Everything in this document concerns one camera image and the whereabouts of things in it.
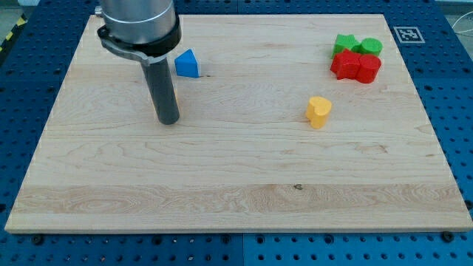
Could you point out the yellow heart block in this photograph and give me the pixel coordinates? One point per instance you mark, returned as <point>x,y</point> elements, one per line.
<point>318,111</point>

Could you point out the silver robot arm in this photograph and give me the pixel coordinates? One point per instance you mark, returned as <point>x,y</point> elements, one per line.
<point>140,30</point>

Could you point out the wooden board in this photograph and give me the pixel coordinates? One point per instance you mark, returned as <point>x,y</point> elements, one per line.
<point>242,157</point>

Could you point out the blue triangle block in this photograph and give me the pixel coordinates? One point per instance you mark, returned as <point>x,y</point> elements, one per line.
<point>187,65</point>

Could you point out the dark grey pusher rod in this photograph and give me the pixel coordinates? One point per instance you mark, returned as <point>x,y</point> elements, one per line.
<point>159,81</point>

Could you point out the red star block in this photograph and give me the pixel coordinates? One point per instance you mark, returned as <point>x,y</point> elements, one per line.
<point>345,65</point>

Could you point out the green star block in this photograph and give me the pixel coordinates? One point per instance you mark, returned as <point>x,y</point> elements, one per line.
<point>343,42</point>

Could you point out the red cylinder block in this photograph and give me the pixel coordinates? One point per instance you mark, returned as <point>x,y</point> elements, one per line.
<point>369,66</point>

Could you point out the green cylinder block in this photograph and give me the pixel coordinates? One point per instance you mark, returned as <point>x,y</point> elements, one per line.
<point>370,46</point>

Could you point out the white fiducial marker tag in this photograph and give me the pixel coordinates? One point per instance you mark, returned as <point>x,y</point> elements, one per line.
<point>409,35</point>

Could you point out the black bolt front left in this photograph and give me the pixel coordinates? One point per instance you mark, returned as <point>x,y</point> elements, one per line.
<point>37,239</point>

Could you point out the black bolt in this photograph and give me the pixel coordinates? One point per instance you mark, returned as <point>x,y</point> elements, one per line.
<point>37,239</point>
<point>447,236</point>

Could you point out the black bolt front right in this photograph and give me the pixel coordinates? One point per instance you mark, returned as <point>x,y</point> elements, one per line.
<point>447,236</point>

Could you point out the yellow black hazard tape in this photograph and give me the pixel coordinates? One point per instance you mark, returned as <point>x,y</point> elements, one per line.
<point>13,34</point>

